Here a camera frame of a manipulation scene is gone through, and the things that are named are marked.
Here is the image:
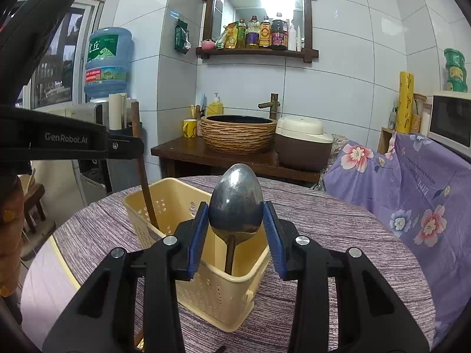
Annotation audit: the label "yellow mug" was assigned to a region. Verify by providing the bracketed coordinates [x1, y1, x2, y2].
[182, 119, 198, 139]

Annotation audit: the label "wooden stool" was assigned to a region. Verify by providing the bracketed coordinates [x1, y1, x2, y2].
[24, 182, 46, 234]

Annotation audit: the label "purple label oil bottle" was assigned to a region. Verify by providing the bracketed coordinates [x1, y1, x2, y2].
[245, 15, 260, 49]

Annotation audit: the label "purple floral cloth cover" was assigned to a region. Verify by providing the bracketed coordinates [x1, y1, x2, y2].
[323, 133, 470, 344]

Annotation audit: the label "cream plastic utensil basket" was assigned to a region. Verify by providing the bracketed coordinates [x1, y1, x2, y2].
[122, 175, 270, 332]

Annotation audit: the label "yellow label sauce bottle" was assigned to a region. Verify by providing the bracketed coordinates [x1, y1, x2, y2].
[259, 16, 271, 48]

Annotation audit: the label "green hanging packet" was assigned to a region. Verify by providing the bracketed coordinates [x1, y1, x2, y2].
[174, 19, 192, 54]

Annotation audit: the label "pink small bowl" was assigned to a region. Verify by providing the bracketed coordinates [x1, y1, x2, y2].
[201, 40, 215, 51]

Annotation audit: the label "green stacked bowls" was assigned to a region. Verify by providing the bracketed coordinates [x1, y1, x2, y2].
[444, 48, 468, 92]

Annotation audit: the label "brown wooden chopstick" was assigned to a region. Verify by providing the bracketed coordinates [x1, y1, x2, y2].
[131, 101, 159, 229]

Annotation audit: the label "blue water jug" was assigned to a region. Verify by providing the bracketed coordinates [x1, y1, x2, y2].
[84, 27, 133, 100]

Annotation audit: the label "yellow rolled mat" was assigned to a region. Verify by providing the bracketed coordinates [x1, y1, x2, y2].
[396, 71, 414, 134]

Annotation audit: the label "bamboo style faucet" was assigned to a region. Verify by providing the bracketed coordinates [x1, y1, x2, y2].
[258, 93, 280, 119]

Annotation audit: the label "woven brown basin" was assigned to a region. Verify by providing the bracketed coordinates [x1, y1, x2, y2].
[200, 115, 277, 155]

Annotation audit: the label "white microwave oven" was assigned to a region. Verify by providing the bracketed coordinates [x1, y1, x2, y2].
[428, 91, 471, 159]

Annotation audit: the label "dark soy sauce bottle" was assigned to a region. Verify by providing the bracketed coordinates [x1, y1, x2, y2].
[271, 12, 288, 50]

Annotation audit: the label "yellow soap dispenser bottle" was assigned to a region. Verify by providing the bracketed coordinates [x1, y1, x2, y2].
[206, 92, 223, 116]

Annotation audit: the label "metal spoon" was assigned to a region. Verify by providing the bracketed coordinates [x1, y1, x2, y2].
[209, 163, 263, 274]

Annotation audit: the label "wooden framed wall mirror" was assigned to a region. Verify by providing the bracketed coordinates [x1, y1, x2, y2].
[195, 0, 319, 64]

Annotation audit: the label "white brown rice cooker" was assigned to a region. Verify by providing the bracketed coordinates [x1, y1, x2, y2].
[275, 116, 334, 172]

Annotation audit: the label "water dispenser machine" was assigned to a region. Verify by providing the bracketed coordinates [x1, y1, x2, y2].
[36, 100, 145, 207]

